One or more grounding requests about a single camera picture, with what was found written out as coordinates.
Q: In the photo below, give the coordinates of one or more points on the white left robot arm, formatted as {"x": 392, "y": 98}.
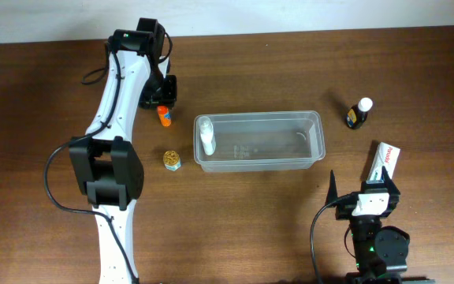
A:
{"x": 108, "y": 170}

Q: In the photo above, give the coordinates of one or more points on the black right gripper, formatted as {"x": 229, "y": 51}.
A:
{"x": 344, "y": 211}

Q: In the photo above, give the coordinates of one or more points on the clear plastic container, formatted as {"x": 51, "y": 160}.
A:
{"x": 262, "y": 141}

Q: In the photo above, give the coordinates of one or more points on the white medicine box red text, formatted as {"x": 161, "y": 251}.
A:
{"x": 386, "y": 156}

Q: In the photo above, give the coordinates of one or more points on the orange vitamin tube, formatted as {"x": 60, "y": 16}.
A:
{"x": 164, "y": 116}

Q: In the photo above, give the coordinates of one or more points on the small jar gold lid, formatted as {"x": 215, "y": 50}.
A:
{"x": 171, "y": 160}

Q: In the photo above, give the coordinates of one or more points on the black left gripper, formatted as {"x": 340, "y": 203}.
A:
{"x": 158, "y": 101}

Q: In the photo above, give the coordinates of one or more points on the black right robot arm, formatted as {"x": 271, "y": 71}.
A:
{"x": 380, "y": 252}

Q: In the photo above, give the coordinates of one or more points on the white plastic bottle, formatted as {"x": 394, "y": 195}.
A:
{"x": 206, "y": 131}

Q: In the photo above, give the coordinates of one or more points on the dark syrup bottle white cap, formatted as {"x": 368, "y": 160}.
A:
{"x": 358, "y": 113}

